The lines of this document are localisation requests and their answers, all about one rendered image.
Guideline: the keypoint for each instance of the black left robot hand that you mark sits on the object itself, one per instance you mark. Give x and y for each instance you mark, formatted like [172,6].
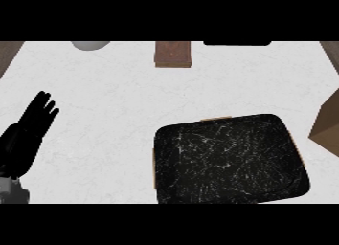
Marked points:
[24,137]

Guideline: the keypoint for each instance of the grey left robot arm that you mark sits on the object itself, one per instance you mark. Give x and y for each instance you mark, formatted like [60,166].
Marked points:
[7,192]

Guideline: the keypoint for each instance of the black marbled tray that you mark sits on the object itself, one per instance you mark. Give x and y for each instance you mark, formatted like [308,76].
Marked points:
[229,159]

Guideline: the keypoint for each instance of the brown cardboard box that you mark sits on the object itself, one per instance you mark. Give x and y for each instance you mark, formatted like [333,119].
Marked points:
[333,127]

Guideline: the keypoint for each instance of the white rounded bowl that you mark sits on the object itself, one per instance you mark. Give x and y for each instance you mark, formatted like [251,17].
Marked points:
[91,45]

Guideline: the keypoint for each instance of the brown wooden block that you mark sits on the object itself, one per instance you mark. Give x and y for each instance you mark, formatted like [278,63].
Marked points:
[173,54]

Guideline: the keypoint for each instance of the black flat appliance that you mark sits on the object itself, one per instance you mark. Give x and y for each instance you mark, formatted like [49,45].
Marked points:
[238,43]

